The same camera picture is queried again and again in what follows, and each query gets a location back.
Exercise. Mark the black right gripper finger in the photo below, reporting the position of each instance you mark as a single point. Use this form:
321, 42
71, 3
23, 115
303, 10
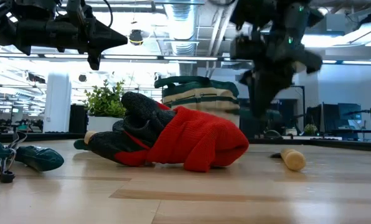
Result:
261, 87
282, 77

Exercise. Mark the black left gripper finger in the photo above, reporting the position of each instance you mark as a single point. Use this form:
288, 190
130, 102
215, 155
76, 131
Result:
104, 43
104, 29

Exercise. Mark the beige green gardening bag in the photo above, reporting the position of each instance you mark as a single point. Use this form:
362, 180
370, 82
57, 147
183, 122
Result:
198, 96

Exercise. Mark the red black gardening glove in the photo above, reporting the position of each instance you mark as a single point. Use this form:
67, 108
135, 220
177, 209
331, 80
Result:
198, 140

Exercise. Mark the monitor on arm mount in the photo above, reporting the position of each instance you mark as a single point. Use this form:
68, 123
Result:
349, 115

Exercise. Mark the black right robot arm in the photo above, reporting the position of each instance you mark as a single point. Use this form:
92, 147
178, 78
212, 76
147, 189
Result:
275, 15

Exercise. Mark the green plant in white pot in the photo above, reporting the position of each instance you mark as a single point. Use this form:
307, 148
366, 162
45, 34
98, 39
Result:
104, 99

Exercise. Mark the dark computer monitor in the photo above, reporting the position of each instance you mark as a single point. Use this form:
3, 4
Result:
324, 118

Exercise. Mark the small potted plant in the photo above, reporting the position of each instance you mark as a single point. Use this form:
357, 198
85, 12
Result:
310, 129

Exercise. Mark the white column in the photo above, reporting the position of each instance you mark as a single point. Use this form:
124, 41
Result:
57, 102

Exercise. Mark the dark cabinet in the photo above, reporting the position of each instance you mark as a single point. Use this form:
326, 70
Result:
78, 119

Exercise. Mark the silver ventilation duct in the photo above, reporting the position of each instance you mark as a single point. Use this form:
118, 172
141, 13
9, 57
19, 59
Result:
182, 18

